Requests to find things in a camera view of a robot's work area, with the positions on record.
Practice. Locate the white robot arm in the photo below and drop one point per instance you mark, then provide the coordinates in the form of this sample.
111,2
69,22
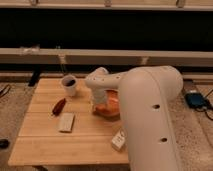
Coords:
143,94

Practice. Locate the orange ceramic bowl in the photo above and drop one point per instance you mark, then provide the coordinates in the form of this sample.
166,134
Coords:
111,107

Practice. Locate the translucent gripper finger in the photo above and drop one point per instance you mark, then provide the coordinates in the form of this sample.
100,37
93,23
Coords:
96,108

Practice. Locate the red chili pepper toy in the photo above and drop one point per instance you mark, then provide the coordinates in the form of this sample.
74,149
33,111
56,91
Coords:
59,107

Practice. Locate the wooden table top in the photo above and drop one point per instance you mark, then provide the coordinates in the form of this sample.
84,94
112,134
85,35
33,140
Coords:
40,143

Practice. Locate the white rectangular sponge block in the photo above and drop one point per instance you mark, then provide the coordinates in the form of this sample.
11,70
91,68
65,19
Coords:
66,122

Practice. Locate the black table leg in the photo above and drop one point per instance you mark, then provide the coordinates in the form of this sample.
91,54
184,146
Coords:
35,76

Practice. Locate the white paper cup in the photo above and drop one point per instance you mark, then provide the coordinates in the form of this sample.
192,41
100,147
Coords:
69,83

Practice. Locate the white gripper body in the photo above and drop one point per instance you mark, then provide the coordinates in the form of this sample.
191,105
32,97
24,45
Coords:
99,96

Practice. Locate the blue device on floor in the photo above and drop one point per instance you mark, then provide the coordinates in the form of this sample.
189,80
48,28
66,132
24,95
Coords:
196,100

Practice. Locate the white bottle with label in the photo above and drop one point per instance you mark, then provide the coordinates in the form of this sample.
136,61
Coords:
118,141

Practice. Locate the black object on floor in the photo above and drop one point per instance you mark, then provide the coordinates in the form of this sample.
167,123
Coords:
4,143

